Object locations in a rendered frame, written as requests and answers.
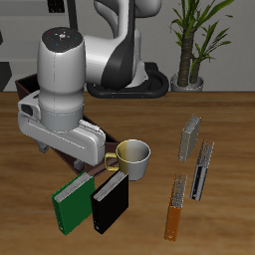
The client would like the dark brown desk caddy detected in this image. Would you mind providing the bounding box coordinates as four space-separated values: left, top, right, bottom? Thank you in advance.
14 73 123 177

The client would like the green book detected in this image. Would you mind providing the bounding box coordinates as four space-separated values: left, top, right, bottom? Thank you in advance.
51 170 97 236

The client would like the beige grey book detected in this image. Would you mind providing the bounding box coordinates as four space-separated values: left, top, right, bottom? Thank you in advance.
177 114 203 163

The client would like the green pot plant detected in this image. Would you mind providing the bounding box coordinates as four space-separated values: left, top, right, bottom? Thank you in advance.
169 0 235 94

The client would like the black upright bar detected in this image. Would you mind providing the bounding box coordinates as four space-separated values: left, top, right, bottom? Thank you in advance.
66 0 80 32

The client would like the black book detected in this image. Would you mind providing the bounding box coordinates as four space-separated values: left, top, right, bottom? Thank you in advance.
90 169 130 235

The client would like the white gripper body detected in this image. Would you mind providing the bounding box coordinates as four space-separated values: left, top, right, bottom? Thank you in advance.
17 112 107 167

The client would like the orange book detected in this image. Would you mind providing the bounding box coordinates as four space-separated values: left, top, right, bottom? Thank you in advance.
163 172 189 242

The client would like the black wall panel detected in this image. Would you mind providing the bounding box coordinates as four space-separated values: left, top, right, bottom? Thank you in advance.
47 0 66 14

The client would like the flat black base plate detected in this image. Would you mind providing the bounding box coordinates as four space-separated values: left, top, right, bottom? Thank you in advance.
86 62 170 100

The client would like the dark grey book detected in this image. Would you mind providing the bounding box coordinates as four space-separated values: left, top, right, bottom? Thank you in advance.
188 138 215 202

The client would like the yellow and grey mug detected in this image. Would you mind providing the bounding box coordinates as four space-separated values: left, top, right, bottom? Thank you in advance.
104 138 152 182

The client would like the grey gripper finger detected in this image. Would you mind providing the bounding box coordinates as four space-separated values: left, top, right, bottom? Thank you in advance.
36 139 51 154
73 158 85 170

